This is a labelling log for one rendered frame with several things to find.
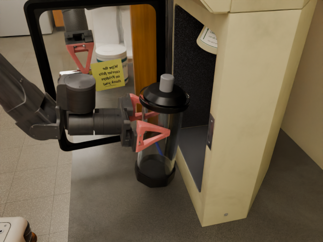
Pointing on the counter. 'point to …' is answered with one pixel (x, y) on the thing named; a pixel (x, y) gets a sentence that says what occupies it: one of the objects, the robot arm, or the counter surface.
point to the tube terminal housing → (245, 99)
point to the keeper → (210, 131)
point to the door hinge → (169, 36)
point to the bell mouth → (207, 41)
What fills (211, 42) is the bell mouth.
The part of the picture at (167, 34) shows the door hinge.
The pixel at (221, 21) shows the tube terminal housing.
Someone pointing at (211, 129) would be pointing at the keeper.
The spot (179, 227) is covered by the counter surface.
